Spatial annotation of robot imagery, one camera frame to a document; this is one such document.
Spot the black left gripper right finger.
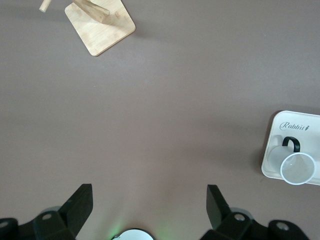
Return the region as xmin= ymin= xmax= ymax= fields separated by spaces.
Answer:
xmin=202 ymin=184 xmax=270 ymax=240

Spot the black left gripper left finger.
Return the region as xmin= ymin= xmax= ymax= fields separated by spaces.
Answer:
xmin=32 ymin=183 xmax=94 ymax=240

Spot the white cup black handle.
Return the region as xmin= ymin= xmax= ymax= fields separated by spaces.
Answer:
xmin=267 ymin=134 xmax=317 ymax=186

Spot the white rabbit print tray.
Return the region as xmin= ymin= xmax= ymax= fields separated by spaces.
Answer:
xmin=261 ymin=110 xmax=320 ymax=186

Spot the wooden mug rack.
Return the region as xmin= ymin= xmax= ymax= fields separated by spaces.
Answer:
xmin=38 ymin=0 xmax=137 ymax=57

